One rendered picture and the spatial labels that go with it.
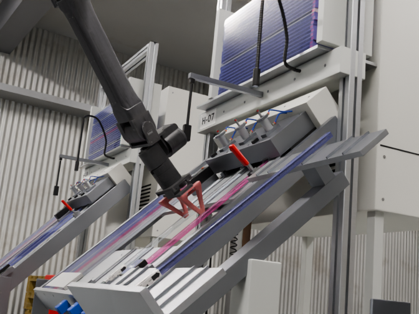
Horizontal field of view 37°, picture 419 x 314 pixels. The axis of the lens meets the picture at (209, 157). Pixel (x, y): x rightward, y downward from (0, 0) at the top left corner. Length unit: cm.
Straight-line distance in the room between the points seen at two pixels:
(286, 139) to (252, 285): 57
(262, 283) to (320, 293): 629
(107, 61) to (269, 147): 43
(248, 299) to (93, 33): 73
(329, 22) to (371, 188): 43
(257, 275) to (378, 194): 66
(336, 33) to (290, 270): 556
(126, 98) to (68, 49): 467
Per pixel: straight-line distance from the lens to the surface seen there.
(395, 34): 178
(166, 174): 150
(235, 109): 197
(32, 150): 579
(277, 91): 177
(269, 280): 104
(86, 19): 146
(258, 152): 155
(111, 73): 146
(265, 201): 141
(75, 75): 607
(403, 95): 174
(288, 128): 152
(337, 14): 164
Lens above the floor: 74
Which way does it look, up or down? 13 degrees up
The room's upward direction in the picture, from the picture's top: 5 degrees clockwise
